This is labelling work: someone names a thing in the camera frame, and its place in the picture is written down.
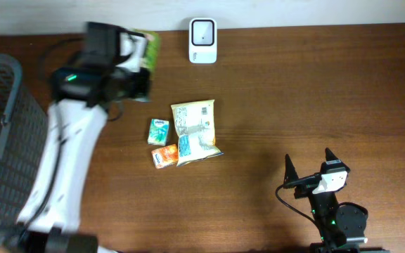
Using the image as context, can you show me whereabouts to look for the green snack bag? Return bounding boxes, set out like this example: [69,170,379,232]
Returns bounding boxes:
[135,30,161,73]

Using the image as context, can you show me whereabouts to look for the green Kleenex tissue pack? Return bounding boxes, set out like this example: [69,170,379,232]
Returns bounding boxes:
[147,119,169,146]

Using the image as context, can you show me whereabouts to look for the yellow snack bag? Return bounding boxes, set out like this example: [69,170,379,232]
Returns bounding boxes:
[171,100,223,167]

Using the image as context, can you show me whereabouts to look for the orange tissue pack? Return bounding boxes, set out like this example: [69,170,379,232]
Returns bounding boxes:
[151,144,179,169]

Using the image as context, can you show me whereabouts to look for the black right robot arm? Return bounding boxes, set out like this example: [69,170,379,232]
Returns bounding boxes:
[279,148,368,252]

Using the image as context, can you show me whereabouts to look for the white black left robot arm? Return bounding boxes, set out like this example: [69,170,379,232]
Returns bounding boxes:
[0,22,160,253]

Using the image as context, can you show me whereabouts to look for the grey plastic mesh basket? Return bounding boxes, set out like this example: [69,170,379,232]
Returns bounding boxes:
[0,54,47,228]

